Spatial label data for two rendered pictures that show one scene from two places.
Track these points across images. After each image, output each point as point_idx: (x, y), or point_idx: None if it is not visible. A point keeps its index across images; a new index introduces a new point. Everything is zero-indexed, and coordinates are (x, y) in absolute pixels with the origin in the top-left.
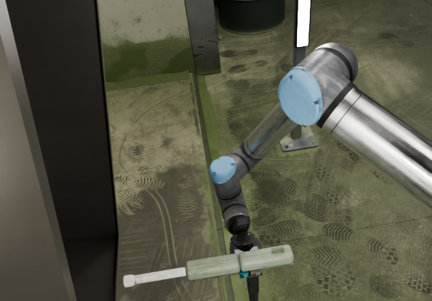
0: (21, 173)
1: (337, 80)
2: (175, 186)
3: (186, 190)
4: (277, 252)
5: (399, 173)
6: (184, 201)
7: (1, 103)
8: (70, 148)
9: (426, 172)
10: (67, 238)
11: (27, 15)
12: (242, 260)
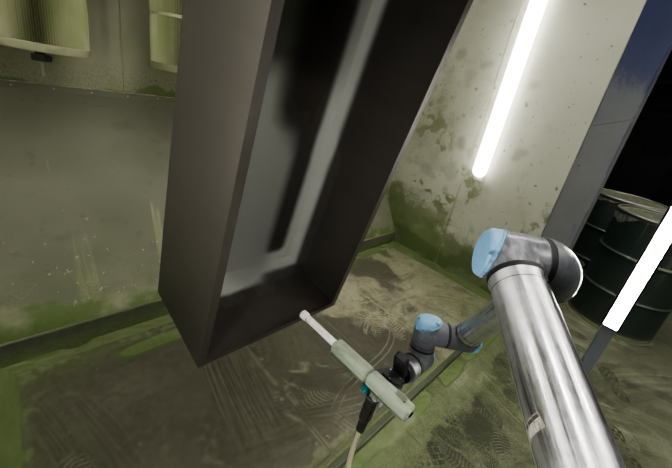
0: (253, 69)
1: (527, 253)
2: (408, 347)
3: None
4: (399, 397)
5: (515, 355)
6: None
7: (262, 24)
8: (347, 217)
9: (539, 369)
10: (310, 279)
11: (376, 122)
12: (371, 374)
